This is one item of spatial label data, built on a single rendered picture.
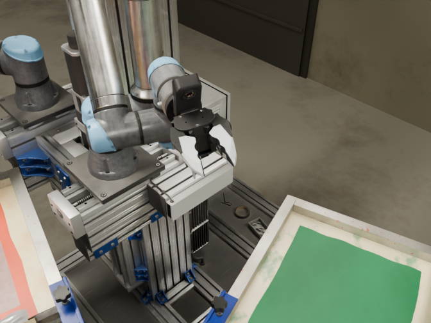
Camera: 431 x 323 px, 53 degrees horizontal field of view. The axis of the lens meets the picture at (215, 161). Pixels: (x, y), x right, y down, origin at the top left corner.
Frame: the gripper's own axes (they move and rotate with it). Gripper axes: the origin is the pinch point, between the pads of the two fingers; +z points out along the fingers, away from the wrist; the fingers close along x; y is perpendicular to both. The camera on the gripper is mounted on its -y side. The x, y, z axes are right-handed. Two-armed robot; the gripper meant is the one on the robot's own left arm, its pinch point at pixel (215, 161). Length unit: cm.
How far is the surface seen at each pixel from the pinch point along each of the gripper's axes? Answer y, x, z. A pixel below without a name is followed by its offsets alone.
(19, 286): 56, 54, -37
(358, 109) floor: 195, -184, -214
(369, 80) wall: 174, -197, -222
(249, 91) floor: 185, -105, -274
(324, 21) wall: 135, -180, -272
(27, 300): 57, 52, -32
